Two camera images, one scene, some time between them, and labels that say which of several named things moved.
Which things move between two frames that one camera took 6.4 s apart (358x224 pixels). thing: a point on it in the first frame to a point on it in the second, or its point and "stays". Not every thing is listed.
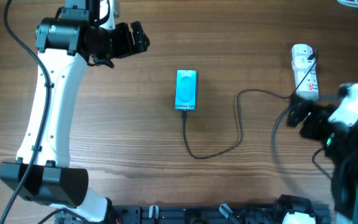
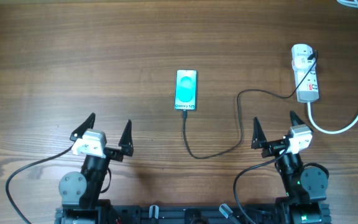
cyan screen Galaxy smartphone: [186, 89] stays
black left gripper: [123, 32] to [125, 144]
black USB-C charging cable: [239, 115] stays
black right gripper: [321, 113] to [259, 141]
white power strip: [306, 80] stays
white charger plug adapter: [301, 61] stays
